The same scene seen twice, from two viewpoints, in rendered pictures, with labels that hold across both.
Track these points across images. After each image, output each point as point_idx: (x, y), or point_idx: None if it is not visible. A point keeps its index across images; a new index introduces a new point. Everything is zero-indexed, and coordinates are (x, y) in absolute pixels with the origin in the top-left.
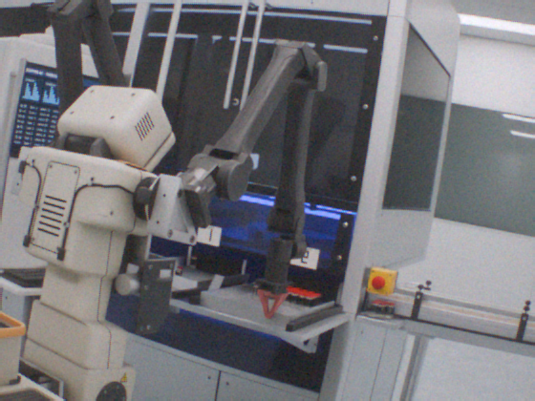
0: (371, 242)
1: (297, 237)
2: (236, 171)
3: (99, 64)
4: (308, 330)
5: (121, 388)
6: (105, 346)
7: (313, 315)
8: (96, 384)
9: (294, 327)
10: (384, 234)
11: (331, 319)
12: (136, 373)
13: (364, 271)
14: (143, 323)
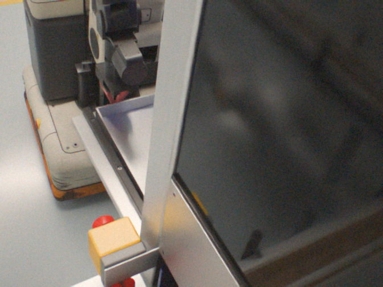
0: (146, 191)
1: (98, 32)
2: None
3: None
4: (84, 134)
5: (96, 40)
6: (91, 1)
7: (113, 156)
8: (90, 20)
9: (84, 114)
10: (196, 265)
11: (122, 198)
12: (102, 43)
13: (141, 220)
14: (93, 4)
